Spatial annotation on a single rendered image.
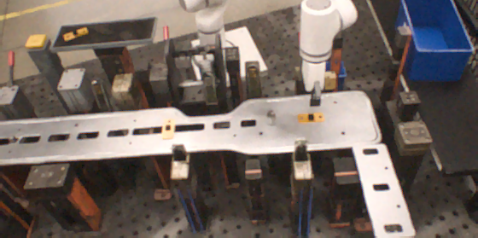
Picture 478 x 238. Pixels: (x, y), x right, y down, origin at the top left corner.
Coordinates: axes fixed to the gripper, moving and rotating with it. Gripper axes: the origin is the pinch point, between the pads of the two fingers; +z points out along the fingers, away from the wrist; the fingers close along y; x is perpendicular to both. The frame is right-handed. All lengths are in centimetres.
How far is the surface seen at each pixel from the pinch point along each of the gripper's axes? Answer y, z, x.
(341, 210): 22.7, 31.7, 7.1
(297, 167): 21.2, 7.6, -7.0
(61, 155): 8, 12, -81
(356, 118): 1.5, 12.0, 14.2
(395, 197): 30.0, 11.9, 18.3
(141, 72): -19, 3, -56
